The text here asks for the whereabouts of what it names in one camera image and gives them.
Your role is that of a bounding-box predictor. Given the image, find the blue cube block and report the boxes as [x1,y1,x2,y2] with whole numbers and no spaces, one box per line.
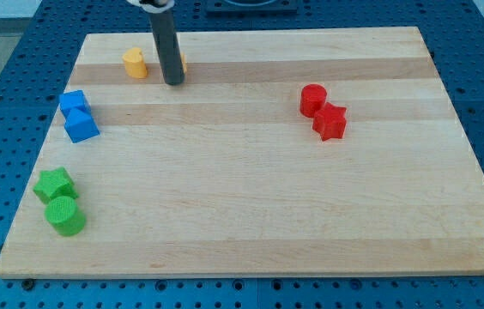
[59,90,91,118]

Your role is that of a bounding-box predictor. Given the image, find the white rod holder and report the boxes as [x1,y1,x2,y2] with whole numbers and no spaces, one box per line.
[126,0,175,11]

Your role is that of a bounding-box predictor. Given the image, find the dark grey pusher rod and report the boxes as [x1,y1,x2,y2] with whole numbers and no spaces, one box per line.
[149,10,185,85]

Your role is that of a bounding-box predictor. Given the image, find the red cylinder block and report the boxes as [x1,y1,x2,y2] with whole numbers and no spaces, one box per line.
[299,84,327,118]

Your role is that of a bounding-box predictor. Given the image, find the green cylinder block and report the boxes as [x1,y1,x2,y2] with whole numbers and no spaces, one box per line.
[45,196,86,237]

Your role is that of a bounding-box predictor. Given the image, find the yellow block behind rod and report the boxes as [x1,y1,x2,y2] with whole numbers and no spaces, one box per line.
[180,52,187,74]

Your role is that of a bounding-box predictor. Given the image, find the yellow heart block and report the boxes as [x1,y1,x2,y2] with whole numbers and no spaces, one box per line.
[122,47,148,79]

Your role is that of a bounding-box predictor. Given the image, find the green star block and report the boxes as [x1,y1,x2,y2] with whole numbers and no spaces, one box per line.
[33,167,79,204]

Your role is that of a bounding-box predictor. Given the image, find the blue triangle block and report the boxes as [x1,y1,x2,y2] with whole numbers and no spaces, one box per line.
[64,109,100,143]

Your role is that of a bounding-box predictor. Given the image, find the wooden board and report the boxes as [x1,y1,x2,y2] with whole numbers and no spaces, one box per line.
[0,27,484,280]

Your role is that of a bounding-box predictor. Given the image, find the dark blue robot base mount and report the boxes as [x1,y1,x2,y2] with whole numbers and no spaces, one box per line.
[204,0,300,15]

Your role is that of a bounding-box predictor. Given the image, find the red star block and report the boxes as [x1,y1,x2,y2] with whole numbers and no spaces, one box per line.
[312,102,347,142]

